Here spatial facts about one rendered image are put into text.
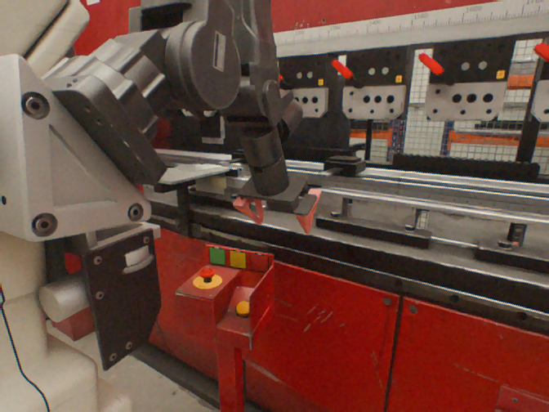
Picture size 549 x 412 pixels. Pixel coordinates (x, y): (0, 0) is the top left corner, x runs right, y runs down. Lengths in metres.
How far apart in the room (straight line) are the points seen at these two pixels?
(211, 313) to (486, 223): 0.68
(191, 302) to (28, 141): 0.64
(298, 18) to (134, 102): 0.77
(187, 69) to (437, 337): 0.79
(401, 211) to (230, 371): 0.62
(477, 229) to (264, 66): 0.66
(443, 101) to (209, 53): 0.63
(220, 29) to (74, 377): 0.43
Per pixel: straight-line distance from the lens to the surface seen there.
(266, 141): 0.47
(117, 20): 1.55
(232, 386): 1.01
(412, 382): 1.00
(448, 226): 0.92
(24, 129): 0.25
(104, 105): 0.23
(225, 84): 0.34
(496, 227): 0.91
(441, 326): 0.89
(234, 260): 0.90
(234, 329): 0.82
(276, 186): 0.51
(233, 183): 1.15
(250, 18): 0.45
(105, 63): 0.30
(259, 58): 0.44
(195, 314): 0.84
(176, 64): 0.31
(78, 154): 0.26
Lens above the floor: 1.20
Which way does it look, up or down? 18 degrees down
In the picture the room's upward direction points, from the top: straight up
